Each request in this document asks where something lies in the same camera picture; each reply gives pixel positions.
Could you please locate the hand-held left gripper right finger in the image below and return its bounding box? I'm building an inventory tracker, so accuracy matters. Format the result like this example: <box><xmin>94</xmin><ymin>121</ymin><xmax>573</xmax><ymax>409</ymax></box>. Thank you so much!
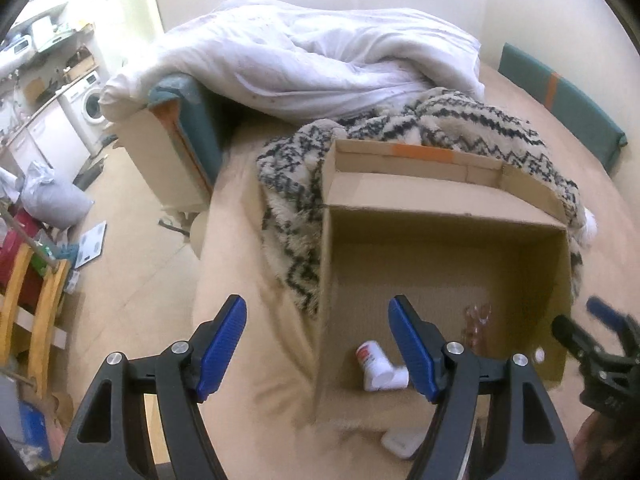
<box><xmin>388</xmin><ymin>294</ymin><xmax>573</xmax><ymax>480</ymax></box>

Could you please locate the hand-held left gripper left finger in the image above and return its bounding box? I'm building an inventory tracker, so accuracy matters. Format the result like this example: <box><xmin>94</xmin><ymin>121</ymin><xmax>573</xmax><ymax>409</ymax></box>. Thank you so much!
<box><xmin>59</xmin><ymin>294</ymin><xmax>248</xmax><ymax>480</ymax></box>

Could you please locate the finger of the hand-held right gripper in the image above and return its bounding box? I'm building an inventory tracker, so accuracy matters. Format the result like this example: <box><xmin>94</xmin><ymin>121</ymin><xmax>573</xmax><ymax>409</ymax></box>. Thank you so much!
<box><xmin>586</xmin><ymin>296</ymin><xmax>640</xmax><ymax>356</ymax></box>
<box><xmin>551</xmin><ymin>314</ymin><xmax>608</xmax><ymax>366</ymax></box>

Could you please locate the white earbuds case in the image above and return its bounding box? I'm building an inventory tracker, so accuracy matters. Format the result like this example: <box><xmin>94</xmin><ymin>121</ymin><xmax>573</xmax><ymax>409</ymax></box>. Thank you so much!
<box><xmin>381</xmin><ymin>430</ymin><xmax>423</xmax><ymax>460</ymax></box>

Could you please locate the cardboard box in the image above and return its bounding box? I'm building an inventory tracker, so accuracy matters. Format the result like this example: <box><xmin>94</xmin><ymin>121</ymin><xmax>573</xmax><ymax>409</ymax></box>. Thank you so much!
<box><xmin>312</xmin><ymin>137</ymin><xmax>573</xmax><ymax>423</ymax></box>

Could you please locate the person's right forearm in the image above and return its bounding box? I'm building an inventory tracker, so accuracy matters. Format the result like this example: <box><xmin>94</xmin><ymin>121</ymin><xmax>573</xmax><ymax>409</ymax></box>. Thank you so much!
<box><xmin>572</xmin><ymin>410</ymin><xmax>640</xmax><ymax>480</ymax></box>

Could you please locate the beige bed sheet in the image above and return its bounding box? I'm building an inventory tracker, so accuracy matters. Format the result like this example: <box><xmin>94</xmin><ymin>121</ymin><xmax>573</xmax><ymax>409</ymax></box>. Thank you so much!
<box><xmin>190</xmin><ymin>67</ymin><xmax>640</xmax><ymax>480</ymax></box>

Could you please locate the white pill bottle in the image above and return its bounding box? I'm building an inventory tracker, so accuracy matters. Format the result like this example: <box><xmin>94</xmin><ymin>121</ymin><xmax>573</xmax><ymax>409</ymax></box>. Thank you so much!
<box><xmin>355</xmin><ymin>341</ymin><xmax>410</xmax><ymax>392</ymax></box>

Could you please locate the small clear object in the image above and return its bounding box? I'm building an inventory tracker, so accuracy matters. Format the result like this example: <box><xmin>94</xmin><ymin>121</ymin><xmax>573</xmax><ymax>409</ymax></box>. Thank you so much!
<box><xmin>462</xmin><ymin>305</ymin><xmax>493</xmax><ymax>346</ymax></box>

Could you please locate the white bathroom scale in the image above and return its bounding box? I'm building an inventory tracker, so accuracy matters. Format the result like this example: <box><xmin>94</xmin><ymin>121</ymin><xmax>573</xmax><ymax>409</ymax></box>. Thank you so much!
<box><xmin>74</xmin><ymin>220</ymin><xmax>108</xmax><ymax>269</ymax></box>

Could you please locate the wooden chair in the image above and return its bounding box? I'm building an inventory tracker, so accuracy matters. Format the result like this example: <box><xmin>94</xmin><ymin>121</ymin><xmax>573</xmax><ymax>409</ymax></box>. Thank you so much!
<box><xmin>0</xmin><ymin>240</ymin><xmax>73</xmax><ymax>396</ymax></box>

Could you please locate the black and cream patterned blanket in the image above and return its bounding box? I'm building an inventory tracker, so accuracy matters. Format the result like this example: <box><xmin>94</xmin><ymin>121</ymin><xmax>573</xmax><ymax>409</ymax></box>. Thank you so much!
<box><xmin>256</xmin><ymin>87</ymin><xmax>598</xmax><ymax>318</ymax></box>

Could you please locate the blue box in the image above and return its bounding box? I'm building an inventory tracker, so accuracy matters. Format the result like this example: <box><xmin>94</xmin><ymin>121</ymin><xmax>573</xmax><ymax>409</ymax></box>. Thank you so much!
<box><xmin>15</xmin><ymin>400</ymin><xmax>57</xmax><ymax>461</ymax></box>

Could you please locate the teal cushion with orange stripe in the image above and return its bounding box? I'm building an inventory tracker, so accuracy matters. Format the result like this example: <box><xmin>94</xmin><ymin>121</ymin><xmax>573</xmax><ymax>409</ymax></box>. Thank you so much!
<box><xmin>497</xmin><ymin>42</ymin><xmax>628</xmax><ymax>176</ymax></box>

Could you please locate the grey stuffed bag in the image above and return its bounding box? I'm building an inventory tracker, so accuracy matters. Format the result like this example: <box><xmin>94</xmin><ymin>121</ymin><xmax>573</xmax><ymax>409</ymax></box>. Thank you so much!
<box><xmin>20</xmin><ymin>161</ymin><xmax>95</xmax><ymax>228</ymax></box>

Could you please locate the red bag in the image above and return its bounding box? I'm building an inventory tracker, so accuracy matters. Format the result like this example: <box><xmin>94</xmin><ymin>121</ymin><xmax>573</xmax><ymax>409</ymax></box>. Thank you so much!
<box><xmin>0</xmin><ymin>210</ymin><xmax>46</xmax><ymax>311</ymax></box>

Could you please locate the teal padded bench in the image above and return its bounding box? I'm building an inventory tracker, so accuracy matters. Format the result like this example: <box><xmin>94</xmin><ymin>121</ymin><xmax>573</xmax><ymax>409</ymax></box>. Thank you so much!
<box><xmin>115</xmin><ymin>74</ymin><xmax>226</xmax><ymax>221</ymax></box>

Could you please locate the white cabinet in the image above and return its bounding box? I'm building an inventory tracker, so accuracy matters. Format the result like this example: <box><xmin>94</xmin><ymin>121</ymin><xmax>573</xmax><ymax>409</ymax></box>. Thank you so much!
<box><xmin>10</xmin><ymin>102</ymin><xmax>91</xmax><ymax>181</ymax></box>

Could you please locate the white washing machine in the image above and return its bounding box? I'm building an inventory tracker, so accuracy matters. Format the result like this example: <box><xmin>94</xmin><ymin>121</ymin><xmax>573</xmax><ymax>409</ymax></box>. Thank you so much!
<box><xmin>56</xmin><ymin>71</ymin><xmax>110</xmax><ymax>158</ymax></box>

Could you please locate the white duvet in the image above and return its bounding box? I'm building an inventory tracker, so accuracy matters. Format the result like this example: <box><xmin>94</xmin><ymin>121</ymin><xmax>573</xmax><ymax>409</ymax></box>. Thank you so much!
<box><xmin>98</xmin><ymin>0</ymin><xmax>486</xmax><ymax>122</ymax></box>

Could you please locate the white kitchen appliance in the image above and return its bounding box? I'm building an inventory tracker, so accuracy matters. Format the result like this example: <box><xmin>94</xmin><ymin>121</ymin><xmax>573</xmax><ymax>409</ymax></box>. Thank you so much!
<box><xmin>5</xmin><ymin>35</ymin><xmax>35</xmax><ymax>57</ymax></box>

